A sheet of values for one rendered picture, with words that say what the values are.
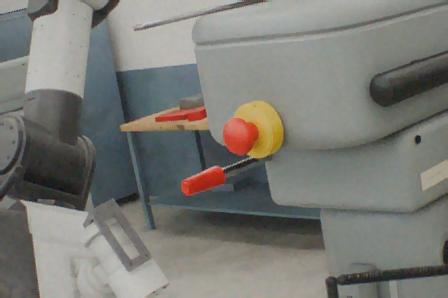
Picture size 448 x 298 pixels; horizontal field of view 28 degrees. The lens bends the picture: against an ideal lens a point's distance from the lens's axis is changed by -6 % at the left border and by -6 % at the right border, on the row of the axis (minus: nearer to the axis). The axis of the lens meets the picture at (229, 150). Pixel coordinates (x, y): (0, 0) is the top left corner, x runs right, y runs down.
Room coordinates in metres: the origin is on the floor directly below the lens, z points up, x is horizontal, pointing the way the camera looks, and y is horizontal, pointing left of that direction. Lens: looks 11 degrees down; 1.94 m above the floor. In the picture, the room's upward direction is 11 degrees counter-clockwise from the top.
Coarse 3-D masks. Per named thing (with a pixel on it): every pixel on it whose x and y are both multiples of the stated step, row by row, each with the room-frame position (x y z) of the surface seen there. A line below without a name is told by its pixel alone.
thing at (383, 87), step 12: (420, 60) 0.99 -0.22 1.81; (432, 60) 0.99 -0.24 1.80; (444, 60) 1.00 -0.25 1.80; (384, 72) 0.94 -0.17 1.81; (396, 72) 0.94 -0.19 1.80; (408, 72) 0.95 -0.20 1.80; (420, 72) 0.96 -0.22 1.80; (432, 72) 0.97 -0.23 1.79; (444, 72) 0.99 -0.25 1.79; (372, 84) 0.94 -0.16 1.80; (384, 84) 0.93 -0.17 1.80; (396, 84) 0.93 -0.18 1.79; (408, 84) 0.94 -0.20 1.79; (420, 84) 0.95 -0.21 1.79; (432, 84) 0.98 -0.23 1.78; (372, 96) 0.94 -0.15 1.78; (384, 96) 0.93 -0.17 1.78; (396, 96) 0.93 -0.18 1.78; (408, 96) 0.95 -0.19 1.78
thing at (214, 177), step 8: (248, 160) 1.14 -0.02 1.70; (256, 160) 1.14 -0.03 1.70; (264, 160) 1.15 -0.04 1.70; (272, 160) 1.16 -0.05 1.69; (216, 168) 1.10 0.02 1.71; (224, 168) 1.11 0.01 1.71; (232, 168) 1.11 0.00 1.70; (240, 168) 1.12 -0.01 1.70; (248, 168) 1.13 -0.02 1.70; (192, 176) 1.08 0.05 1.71; (200, 176) 1.08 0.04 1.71; (208, 176) 1.08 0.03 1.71; (216, 176) 1.09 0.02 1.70; (224, 176) 1.10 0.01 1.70; (184, 184) 1.07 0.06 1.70; (192, 184) 1.07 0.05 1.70; (200, 184) 1.07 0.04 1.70; (208, 184) 1.08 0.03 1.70; (216, 184) 1.09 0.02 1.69; (184, 192) 1.07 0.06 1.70; (192, 192) 1.07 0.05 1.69
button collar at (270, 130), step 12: (240, 108) 1.02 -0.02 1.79; (252, 108) 1.01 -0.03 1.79; (264, 108) 1.00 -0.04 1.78; (252, 120) 1.01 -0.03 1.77; (264, 120) 1.00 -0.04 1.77; (276, 120) 1.00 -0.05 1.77; (264, 132) 1.00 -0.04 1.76; (276, 132) 1.00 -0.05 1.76; (264, 144) 1.00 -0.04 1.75; (276, 144) 1.00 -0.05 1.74; (252, 156) 1.02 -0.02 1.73; (264, 156) 1.01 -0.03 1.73
